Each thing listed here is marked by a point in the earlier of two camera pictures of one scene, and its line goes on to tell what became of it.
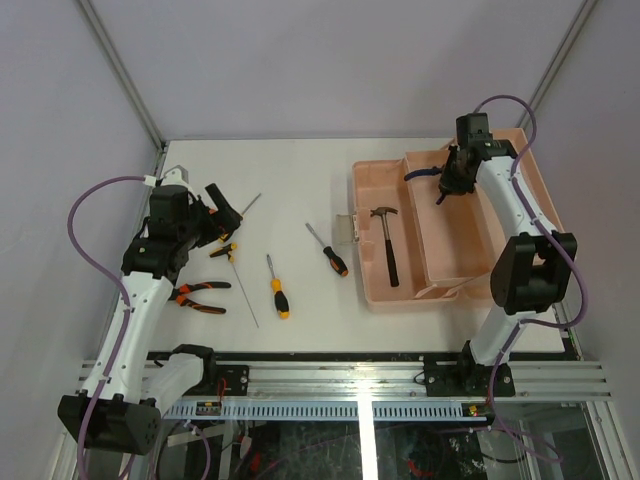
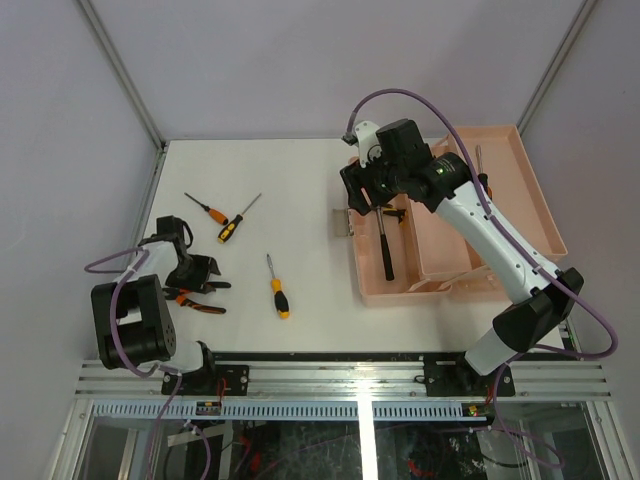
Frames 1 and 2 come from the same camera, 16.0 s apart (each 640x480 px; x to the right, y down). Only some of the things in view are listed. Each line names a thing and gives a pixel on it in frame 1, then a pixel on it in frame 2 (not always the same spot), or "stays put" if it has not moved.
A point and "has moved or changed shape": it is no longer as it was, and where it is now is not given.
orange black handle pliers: x=179 y=292 stays put
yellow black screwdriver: x=281 y=301 stays put
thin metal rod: x=229 y=250 → x=394 y=212
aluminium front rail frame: x=380 y=379 stays put
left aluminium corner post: x=125 y=72 stays put
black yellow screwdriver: x=226 y=234 stays put
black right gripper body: x=453 y=179 → x=386 y=179
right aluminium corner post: x=584 y=13 stays put
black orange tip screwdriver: x=335 y=262 has moved or changed shape
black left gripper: x=226 y=217 → x=199 y=282
